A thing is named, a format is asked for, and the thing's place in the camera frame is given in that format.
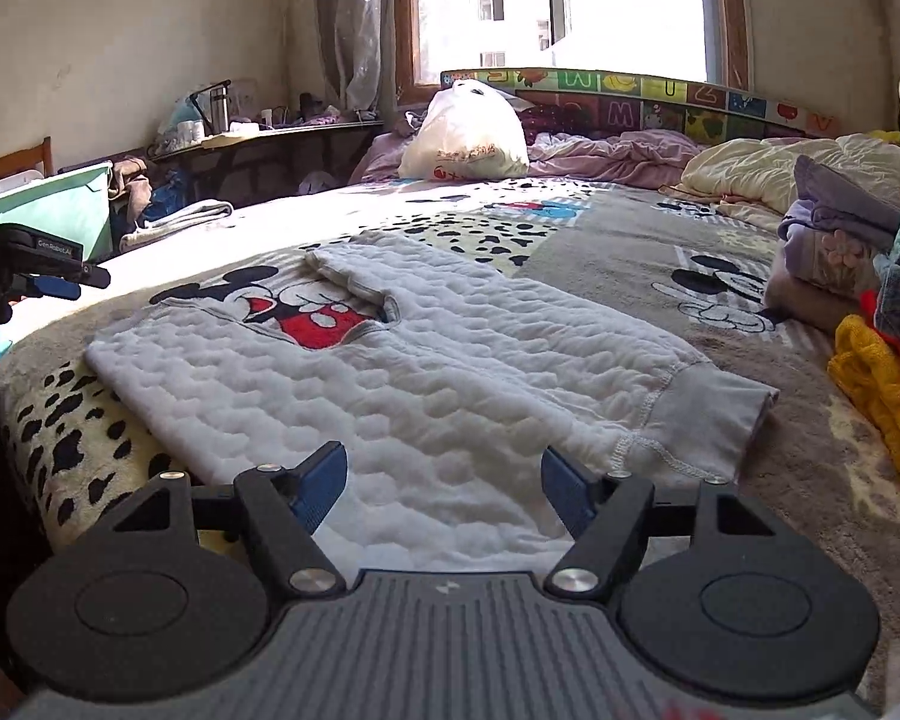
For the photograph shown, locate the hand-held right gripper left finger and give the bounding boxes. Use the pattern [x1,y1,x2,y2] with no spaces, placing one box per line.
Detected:
[111,441,348,602]

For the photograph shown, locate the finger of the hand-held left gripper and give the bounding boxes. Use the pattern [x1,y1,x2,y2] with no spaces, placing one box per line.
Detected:
[34,262,112,302]

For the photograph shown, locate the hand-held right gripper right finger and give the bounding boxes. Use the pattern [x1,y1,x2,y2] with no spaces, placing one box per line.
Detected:
[541,448,778,604]

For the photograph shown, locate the white quilted cartoon sweatshirt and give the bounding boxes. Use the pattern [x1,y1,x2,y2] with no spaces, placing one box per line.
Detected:
[84,231,781,552]

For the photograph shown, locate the brown clothes heap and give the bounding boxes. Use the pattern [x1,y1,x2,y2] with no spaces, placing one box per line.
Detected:
[111,157,152,230]

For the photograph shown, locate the lavender floral folded clothes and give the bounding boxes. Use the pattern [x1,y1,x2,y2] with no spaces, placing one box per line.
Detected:
[763,199,884,332]

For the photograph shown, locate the green storage box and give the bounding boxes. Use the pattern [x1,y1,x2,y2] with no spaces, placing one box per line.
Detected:
[0,162,115,265]

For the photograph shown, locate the wooden chair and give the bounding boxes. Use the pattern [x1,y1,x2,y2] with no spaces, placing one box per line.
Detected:
[0,136,52,185]

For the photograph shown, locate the white folded towel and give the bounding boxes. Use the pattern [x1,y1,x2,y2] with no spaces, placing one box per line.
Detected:
[118,199,235,254]

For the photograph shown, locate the dark cloth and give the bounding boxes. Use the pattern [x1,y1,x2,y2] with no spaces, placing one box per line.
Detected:
[0,375,50,616]

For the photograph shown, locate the black desk lamp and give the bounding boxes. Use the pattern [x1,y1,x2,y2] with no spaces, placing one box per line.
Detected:
[186,79,233,133]

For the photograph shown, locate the dark cluttered desk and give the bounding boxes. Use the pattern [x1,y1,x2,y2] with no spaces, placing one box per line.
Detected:
[148,118,385,200]

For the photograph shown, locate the cartoon printed blanket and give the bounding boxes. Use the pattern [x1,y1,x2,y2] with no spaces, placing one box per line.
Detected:
[0,176,900,695]

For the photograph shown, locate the yellow knitted sweater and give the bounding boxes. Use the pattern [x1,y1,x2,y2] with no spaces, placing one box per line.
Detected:
[827,315,900,511]

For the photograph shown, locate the pink crumpled bedsheet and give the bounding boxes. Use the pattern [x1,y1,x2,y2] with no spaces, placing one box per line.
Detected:
[358,127,721,190]

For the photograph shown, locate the white plastic bag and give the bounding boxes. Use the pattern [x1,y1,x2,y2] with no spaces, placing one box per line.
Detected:
[399,79,530,182]

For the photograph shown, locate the cream quilt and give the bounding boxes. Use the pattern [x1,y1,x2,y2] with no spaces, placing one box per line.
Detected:
[679,133,900,235]

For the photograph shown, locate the colourful alphabet play mat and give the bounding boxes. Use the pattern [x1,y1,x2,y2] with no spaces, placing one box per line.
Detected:
[440,67,845,142]

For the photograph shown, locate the grey sheer curtain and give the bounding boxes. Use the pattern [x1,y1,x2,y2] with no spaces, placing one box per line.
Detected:
[313,0,400,115]

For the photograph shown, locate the grey purple folded garment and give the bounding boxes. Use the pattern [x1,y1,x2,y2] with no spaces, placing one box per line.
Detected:
[793,156,900,235]

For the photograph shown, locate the wooden framed window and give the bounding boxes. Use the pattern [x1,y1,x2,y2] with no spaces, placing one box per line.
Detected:
[394,0,752,91]

